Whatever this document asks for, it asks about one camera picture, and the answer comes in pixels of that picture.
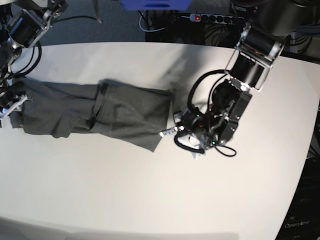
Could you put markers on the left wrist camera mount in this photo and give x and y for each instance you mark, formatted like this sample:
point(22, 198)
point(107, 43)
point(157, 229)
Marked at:
point(15, 106)

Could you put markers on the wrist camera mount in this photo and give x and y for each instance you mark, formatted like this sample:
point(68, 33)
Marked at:
point(15, 106)
point(184, 132)

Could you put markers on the black power strip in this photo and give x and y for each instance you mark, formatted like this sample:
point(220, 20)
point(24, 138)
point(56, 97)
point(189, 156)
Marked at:
point(215, 19)

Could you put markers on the blue plastic box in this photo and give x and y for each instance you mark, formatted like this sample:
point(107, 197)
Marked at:
point(132, 5)

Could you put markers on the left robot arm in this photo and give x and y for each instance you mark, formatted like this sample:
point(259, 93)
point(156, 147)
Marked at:
point(261, 42)

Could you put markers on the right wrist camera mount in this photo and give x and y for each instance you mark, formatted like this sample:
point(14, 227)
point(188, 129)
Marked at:
point(184, 132)

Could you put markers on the black OpenArm case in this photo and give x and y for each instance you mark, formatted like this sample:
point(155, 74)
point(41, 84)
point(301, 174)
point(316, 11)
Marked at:
point(302, 221)

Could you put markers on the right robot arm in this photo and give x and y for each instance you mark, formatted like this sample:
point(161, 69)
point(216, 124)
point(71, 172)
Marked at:
point(23, 23)

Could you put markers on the grey T-shirt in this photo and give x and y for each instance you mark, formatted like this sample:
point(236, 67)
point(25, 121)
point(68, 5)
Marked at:
point(116, 110)

